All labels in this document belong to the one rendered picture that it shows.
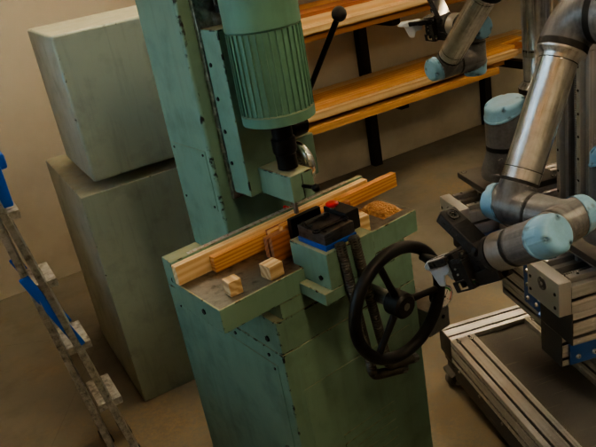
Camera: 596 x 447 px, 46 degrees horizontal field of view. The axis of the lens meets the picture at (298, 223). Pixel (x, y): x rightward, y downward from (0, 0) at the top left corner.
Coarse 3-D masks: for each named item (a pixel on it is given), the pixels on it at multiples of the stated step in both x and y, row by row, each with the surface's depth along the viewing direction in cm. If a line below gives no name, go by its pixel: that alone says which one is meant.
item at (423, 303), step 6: (420, 300) 191; (426, 300) 191; (420, 306) 189; (426, 306) 188; (420, 312) 188; (426, 312) 186; (444, 312) 190; (420, 318) 189; (438, 318) 189; (444, 318) 190; (420, 324) 190; (438, 324) 189; (444, 324) 191; (438, 330) 190
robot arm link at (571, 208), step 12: (528, 204) 131; (540, 204) 130; (552, 204) 128; (564, 204) 126; (576, 204) 126; (588, 204) 127; (528, 216) 131; (564, 216) 123; (576, 216) 124; (588, 216) 126; (576, 228) 124; (588, 228) 126
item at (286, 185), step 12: (264, 168) 175; (276, 168) 173; (300, 168) 170; (264, 180) 176; (276, 180) 171; (288, 180) 167; (300, 180) 168; (312, 180) 170; (264, 192) 178; (276, 192) 173; (288, 192) 169; (300, 192) 169; (312, 192) 171
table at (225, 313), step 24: (408, 216) 177; (384, 240) 174; (240, 264) 166; (288, 264) 162; (192, 288) 159; (216, 288) 157; (264, 288) 154; (288, 288) 158; (312, 288) 156; (336, 288) 154; (192, 312) 161; (216, 312) 149; (240, 312) 152; (264, 312) 156
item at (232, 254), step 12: (372, 180) 191; (384, 180) 191; (348, 192) 185; (360, 192) 187; (372, 192) 189; (252, 240) 168; (216, 252) 165; (228, 252) 165; (240, 252) 167; (252, 252) 169; (216, 264) 164; (228, 264) 166
